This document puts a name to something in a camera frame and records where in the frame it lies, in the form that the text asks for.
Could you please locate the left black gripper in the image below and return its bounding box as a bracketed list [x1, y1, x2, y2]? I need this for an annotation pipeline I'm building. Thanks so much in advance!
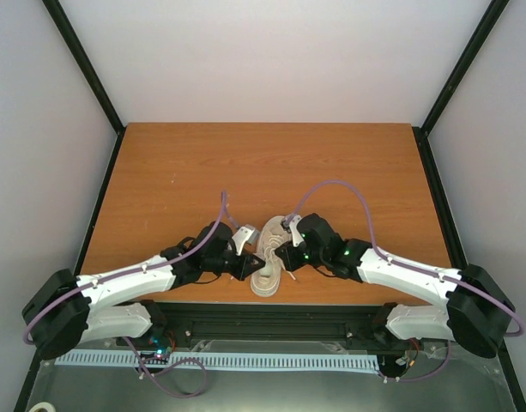
[203, 250, 266, 282]

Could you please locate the white shoelace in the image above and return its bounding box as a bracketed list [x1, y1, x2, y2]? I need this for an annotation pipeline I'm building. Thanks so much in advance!
[262, 222, 299, 284]

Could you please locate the beige lace sneaker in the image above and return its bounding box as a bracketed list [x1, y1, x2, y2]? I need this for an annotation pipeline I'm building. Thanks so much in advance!
[251, 215, 292, 298]

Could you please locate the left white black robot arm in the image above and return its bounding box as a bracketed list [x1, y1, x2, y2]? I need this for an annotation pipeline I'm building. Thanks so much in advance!
[21, 222, 265, 360]

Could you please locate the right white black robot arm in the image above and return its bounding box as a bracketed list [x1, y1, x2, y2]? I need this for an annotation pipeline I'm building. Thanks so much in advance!
[275, 214, 515, 359]

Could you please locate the left electronics board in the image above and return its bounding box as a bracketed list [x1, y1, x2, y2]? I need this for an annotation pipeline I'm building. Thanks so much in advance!
[140, 331, 176, 365]

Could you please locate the electronics board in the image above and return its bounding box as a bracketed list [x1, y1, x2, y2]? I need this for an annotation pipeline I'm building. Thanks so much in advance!
[378, 337, 420, 381]
[140, 331, 176, 365]

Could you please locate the right electronics board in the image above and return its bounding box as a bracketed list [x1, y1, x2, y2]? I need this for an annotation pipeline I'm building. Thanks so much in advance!
[378, 337, 420, 381]

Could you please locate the white tape roll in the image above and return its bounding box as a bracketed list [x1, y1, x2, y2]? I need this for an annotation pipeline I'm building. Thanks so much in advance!
[28, 402, 56, 412]

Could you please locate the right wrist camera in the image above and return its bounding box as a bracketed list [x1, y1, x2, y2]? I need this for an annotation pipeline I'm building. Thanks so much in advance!
[281, 214, 304, 247]

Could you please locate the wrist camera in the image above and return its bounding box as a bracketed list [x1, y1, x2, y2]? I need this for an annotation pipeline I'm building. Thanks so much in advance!
[232, 225, 260, 256]
[281, 214, 304, 247]

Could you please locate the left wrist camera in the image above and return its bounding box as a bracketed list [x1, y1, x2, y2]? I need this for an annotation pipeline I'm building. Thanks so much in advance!
[232, 225, 260, 256]

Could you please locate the light blue cable duct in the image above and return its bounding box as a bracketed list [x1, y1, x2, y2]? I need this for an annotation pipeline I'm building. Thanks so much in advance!
[54, 349, 379, 374]

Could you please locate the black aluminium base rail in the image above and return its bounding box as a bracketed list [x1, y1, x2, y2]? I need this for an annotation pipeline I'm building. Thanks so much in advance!
[43, 302, 502, 357]

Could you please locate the right black frame post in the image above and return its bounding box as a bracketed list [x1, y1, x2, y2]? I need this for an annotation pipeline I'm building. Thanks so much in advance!
[420, 0, 511, 133]

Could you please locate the black frame post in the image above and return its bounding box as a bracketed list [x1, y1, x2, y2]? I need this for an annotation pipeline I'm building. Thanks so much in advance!
[420, 0, 511, 133]
[41, 0, 127, 135]

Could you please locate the left black frame post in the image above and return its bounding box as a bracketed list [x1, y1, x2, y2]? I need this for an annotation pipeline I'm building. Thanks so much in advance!
[41, 0, 127, 135]

